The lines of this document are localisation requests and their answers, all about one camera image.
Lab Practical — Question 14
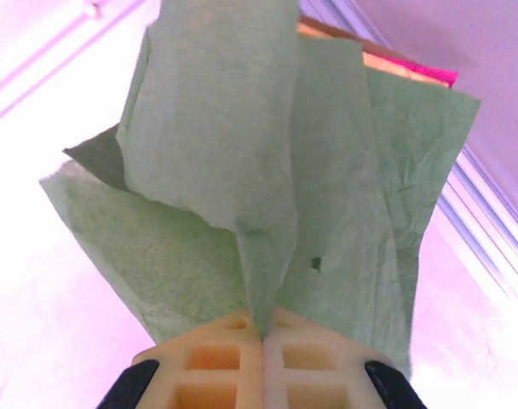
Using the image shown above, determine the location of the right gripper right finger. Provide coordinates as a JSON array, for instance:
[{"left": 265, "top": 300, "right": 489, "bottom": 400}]
[{"left": 262, "top": 307, "right": 429, "bottom": 409}]

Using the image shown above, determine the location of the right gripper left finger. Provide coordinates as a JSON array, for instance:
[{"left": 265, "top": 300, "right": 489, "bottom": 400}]
[{"left": 95, "top": 308, "right": 267, "bottom": 409}]

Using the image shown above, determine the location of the pink paper napkin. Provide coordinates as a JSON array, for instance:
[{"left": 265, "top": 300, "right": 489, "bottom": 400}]
[{"left": 394, "top": 57, "right": 459, "bottom": 89}]

